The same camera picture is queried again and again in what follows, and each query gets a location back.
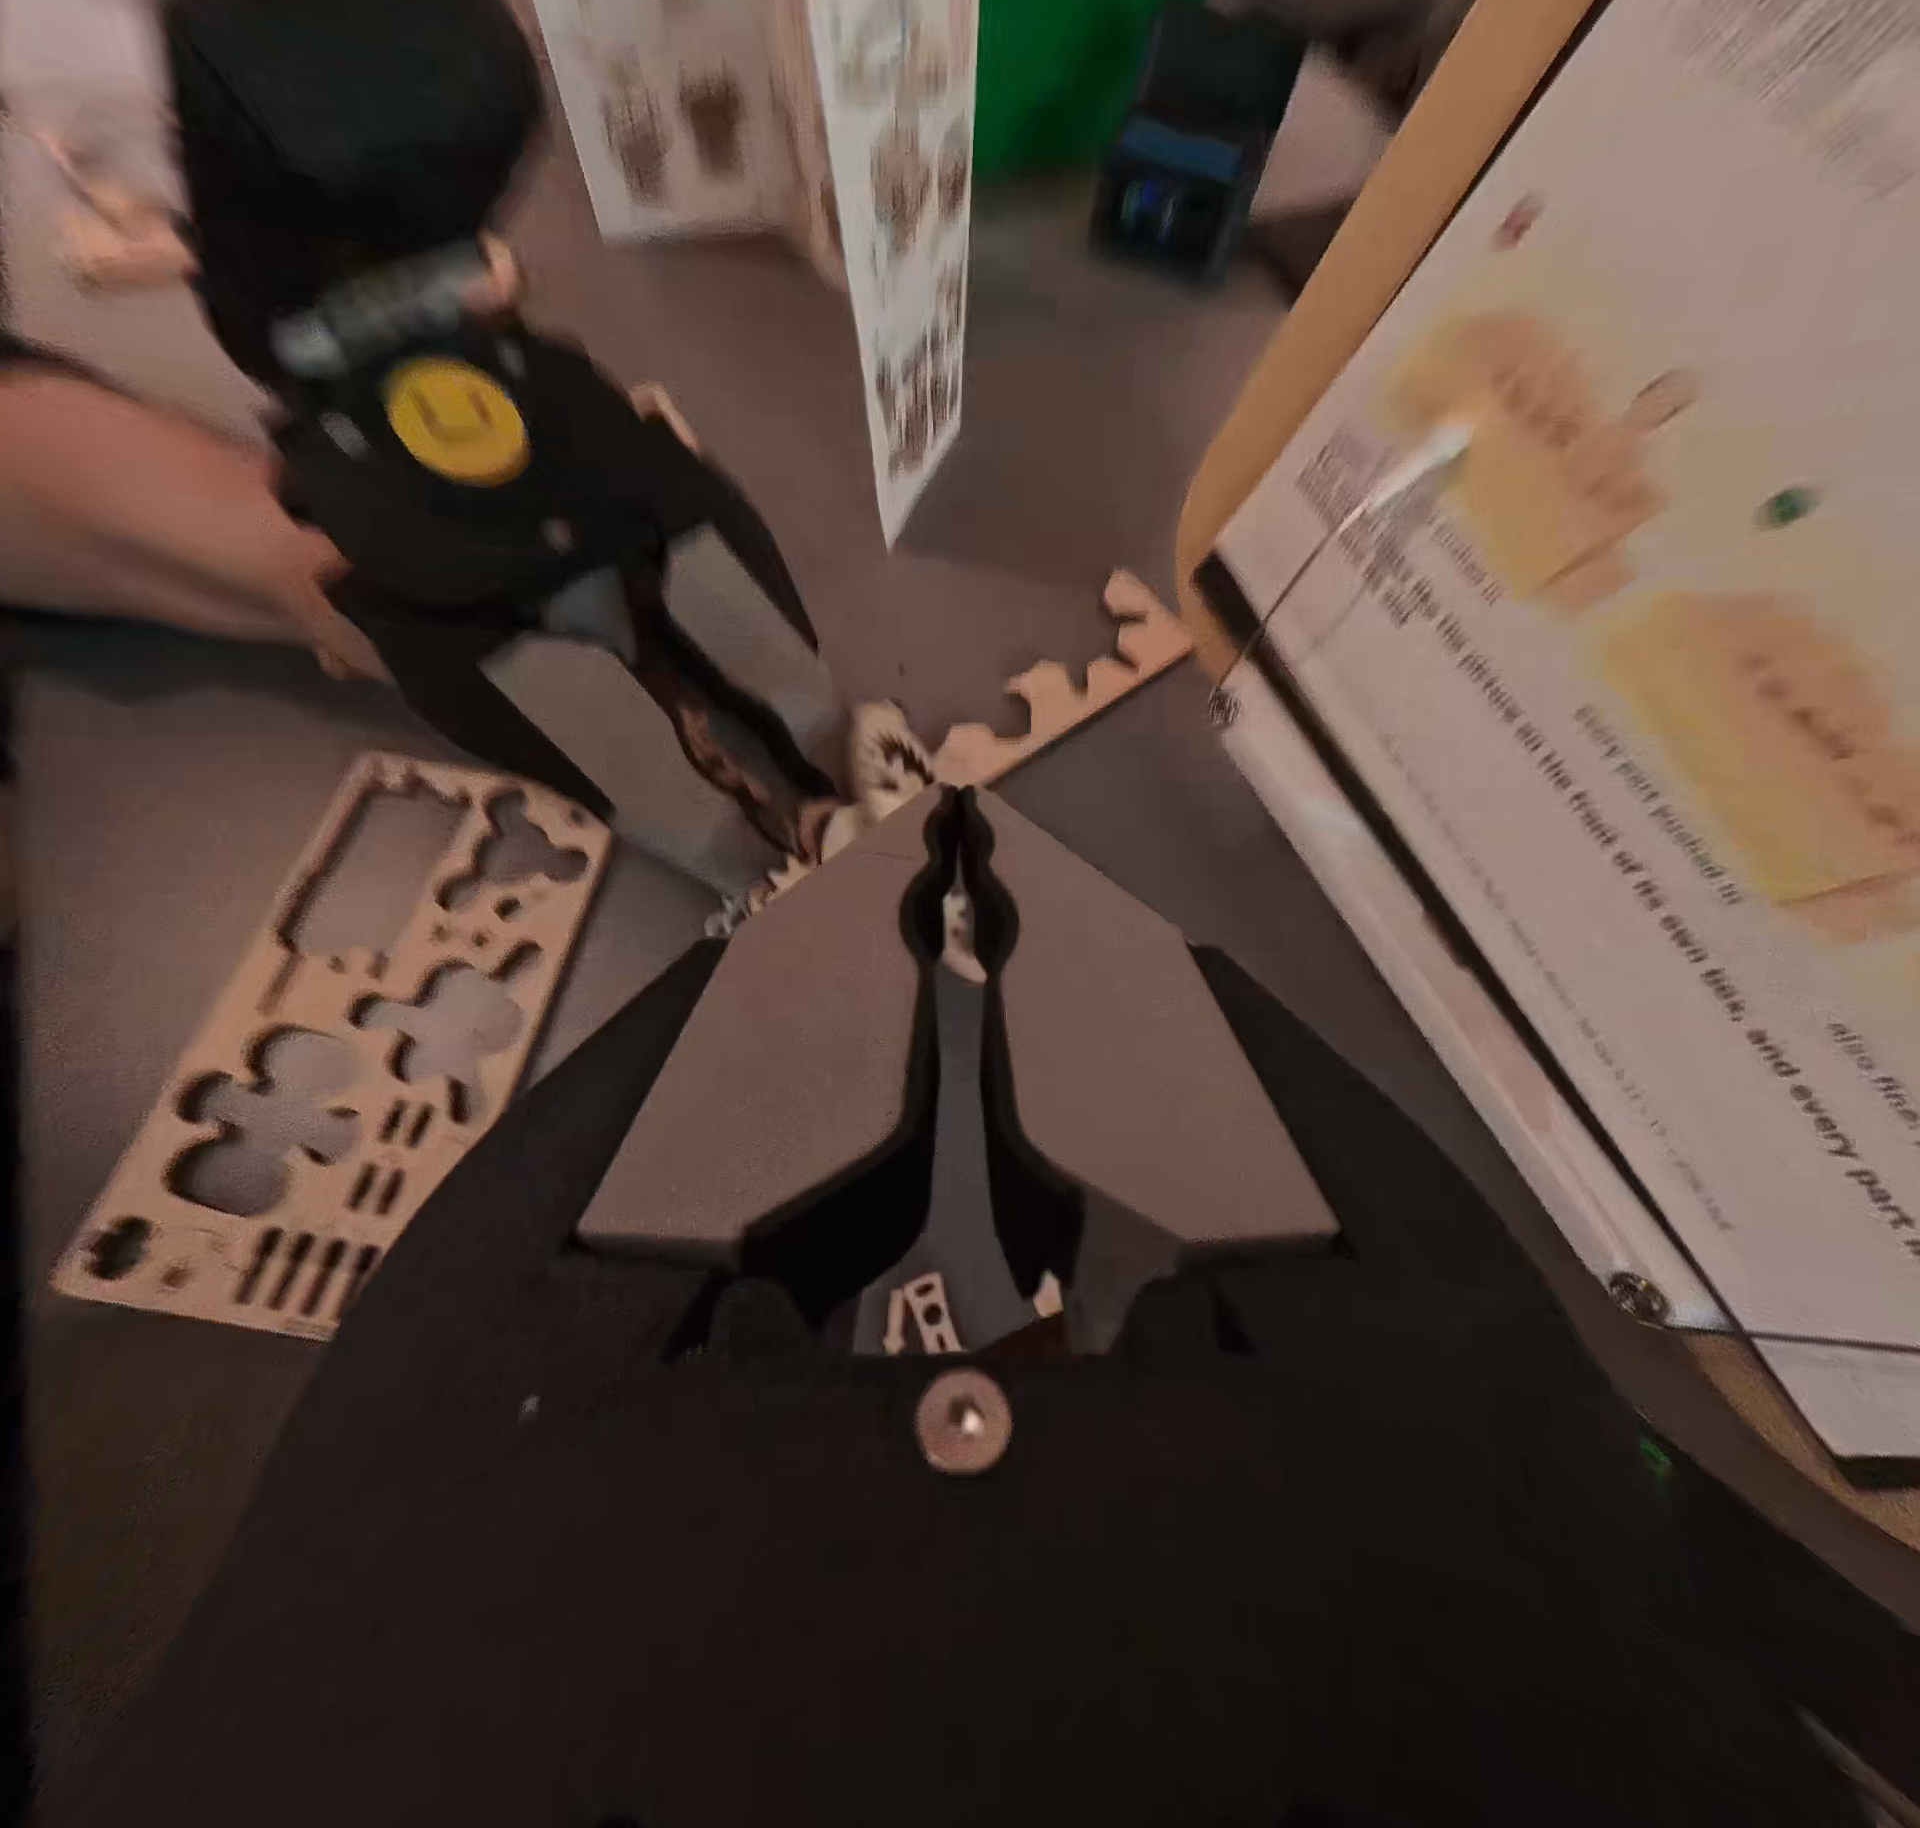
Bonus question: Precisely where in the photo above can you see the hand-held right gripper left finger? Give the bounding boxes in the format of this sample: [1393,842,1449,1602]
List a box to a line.
[576,785,963,1330]

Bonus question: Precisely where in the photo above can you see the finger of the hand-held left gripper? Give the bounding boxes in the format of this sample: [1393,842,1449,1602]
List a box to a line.
[657,522,843,801]
[484,613,801,890]

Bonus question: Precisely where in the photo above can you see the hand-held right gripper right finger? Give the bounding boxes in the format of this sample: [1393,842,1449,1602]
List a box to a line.
[963,787,1344,1345]

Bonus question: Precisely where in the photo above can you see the wooden gear assembly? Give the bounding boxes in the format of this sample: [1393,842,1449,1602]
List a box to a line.
[704,697,993,982]

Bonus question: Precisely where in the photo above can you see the person's left hand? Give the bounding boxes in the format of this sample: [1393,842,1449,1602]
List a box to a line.
[0,375,386,683]

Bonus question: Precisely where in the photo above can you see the jagged wooden sheet strip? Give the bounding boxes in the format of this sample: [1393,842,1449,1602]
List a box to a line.
[931,567,1198,787]

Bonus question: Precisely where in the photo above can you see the white printed instruction sheet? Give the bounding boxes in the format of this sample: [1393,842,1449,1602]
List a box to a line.
[1216,0,1920,1460]

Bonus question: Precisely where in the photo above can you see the folded paper instruction booklet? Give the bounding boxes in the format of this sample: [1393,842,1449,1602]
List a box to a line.
[502,0,982,552]

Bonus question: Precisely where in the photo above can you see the wooden sheet with cloud cut-outs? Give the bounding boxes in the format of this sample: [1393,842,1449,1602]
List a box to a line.
[53,752,616,1345]

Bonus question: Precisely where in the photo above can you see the small black screen device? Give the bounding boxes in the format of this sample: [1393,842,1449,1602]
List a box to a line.
[1088,4,1311,285]

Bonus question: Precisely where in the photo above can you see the green plastic bin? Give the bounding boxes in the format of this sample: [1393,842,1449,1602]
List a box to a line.
[976,0,1239,181]

